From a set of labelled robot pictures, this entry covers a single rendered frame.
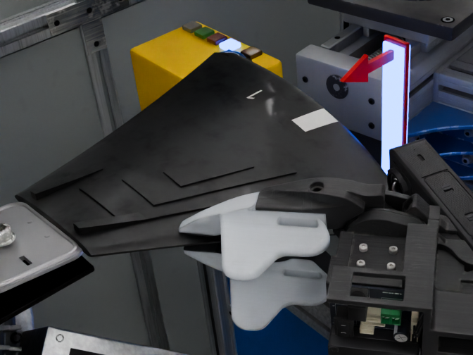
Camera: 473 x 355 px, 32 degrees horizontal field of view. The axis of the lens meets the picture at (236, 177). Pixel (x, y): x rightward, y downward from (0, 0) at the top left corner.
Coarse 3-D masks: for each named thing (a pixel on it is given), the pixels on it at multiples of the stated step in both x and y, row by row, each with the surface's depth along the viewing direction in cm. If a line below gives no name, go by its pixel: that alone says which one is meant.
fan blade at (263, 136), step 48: (192, 96) 63; (288, 96) 63; (96, 144) 59; (144, 144) 58; (192, 144) 58; (240, 144) 58; (288, 144) 58; (336, 144) 59; (48, 192) 54; (96, 192) 53; (144, 192) 53; (192, 192) 53; (240, 192) 54; (96, 240) 49; (144, 240) 49; (192, 240) 50
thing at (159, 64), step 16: (176, 32) 98; (144, 48) 96; (160, 48) 95; (176, 48) 95; (192, 48) 95; (208, 48) 94; (240, 48) 94; (144, 64) 95; (160, 64) 92; (176, 64) 92; (192, 64) 91; (272, 64) 90; (144, 80) 96; (160, 80) 93; (176, 80) 90; (144, 96) 98
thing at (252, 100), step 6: (258, 84) 64; (246, 90) 63; (252, 90) 64; (258, 90) 64; (264, 90) 64; (234, 96) 63; (240, 96) 63; (246, 96) 63; (252, 96) 63; (258, 96) 63; (264, 96) 63; (270, 96) 63; (246, 102) 62; (252, 102) 62; (258, 102) 62
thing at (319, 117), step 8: (312, 112) 62; (320, 112) 62; (296, 120) 61; (304, 120) 61; (312, 120) 61; (320, 120) 61; (328, 120) 61; (336, 120) 62; (304, 128) 60; (312, 128) 60
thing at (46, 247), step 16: (0, 208) 54; (16, 208) 54; (32, 208) 53; (16, 224) 52; (32, 224) 52; (48, 224) 51; (16, 240) 50; (32, 240) 50; (48, 240) 50; (64, 240) 50; (0, 256) 48; (16, 256) 48; (32, 256) 48; (48, 256) 48; (64, 256) 48; (0, 272) 47; (16, 272) 47; (32, 272) 47; (0, 288) 46
